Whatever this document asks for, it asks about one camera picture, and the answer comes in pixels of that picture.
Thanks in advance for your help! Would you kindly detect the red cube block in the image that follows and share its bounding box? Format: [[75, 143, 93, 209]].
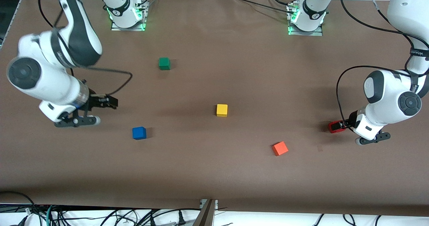
[[328, 121, 347, 133]]

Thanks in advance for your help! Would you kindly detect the blue cube block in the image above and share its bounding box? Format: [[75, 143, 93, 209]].
[[132, 127, 147, 140]]

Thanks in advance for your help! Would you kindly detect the orange cube block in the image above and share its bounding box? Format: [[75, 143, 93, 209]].
[[272, 141, 289, 156]]

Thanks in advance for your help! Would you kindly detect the brown paper table cover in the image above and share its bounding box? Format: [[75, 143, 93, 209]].
[[0, 0, 429, 216]]

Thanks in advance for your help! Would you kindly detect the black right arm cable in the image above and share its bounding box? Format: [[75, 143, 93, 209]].
[[38, 0, 133, 96]]

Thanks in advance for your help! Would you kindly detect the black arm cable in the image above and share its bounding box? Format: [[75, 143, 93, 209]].
[[336, 0, 429, 129], [38, 0, 133, 96]]

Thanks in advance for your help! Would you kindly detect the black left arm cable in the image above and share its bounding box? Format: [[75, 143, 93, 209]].
[[336, 0, 429, 129]]

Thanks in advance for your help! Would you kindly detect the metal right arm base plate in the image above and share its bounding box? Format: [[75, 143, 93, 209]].
[[111, 0, 148, 31]]

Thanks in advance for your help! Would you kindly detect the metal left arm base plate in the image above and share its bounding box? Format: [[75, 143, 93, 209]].
[[288, 3, 324, 36]]

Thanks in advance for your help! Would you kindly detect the black looped cable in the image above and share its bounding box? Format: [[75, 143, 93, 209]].
[[0, 192, 38, 217]]

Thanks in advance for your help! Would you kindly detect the black cable with plug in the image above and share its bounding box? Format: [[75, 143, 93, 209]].
[[147, 209, 187, 226]]

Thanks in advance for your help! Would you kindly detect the black base power cable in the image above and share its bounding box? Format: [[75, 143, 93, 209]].
[[230, 0, 297, 13]]

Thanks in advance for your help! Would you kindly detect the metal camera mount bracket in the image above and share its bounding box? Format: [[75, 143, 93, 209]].
[[193, 199, 218, 226]]

